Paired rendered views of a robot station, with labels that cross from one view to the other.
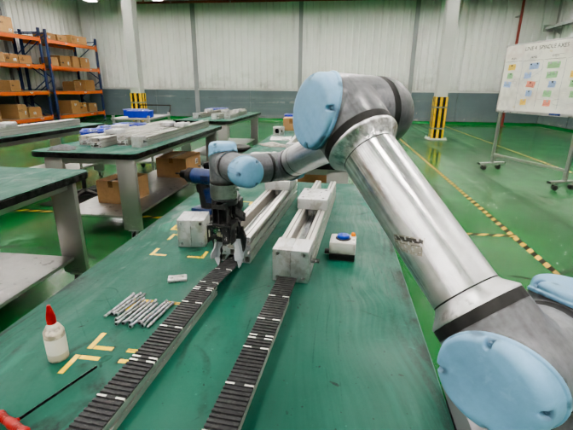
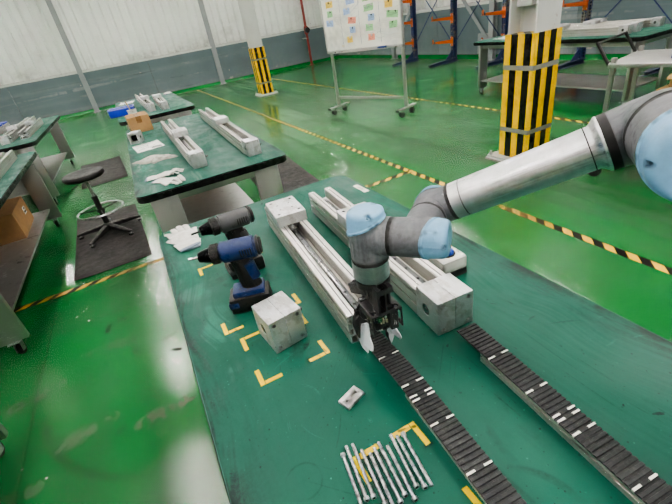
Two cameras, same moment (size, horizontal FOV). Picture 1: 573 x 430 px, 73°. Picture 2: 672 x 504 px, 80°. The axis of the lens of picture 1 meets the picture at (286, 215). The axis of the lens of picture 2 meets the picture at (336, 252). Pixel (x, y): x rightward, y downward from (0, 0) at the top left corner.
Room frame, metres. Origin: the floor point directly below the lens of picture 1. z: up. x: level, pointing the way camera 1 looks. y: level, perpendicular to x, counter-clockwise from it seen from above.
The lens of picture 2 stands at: (0.47, 0.56, 1.47)
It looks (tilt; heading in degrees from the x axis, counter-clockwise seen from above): 30 degrees down; 330
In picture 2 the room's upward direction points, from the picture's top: 10 degrees counter-clockwise
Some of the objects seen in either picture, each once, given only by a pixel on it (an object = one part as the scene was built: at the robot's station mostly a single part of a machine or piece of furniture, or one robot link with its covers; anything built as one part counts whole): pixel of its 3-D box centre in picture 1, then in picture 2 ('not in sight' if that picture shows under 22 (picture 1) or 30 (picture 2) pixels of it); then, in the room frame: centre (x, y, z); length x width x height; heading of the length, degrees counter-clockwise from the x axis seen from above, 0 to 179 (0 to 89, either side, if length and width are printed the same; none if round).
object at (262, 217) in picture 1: (267, 210); (311, 253); (1.48, 0.08, 0.82); 0.80 x 0.10 x 0.09; 168
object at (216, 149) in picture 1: (223, 162); (368, 234); (1.02, 0.17, 1.10); 0.09 x 0.08 x 0.11; 34
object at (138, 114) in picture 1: (146, 140); not in sight; (6.03, 2.17, 0.50); 1.03 x 0.55 x 1.01; 178
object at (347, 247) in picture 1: (339, 246); (444, 263); (1.15, -0.17, 0.81); 0.10 x 0.08 x 0.06; 78
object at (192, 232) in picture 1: (197, 229); (283, 319); (1.25, 0.30, 0.83); 0.11 x 0.10 x 0.10; 90
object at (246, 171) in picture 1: (246, 169); (420, 233); (0.95, 0.10, 1.10); 0.11 x 0.11 x 0.08; 34
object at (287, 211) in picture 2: (280, 184); (286, 214); (1.73, 0.03, 0.87); 0.16 x 0.11 x 0.07; 168
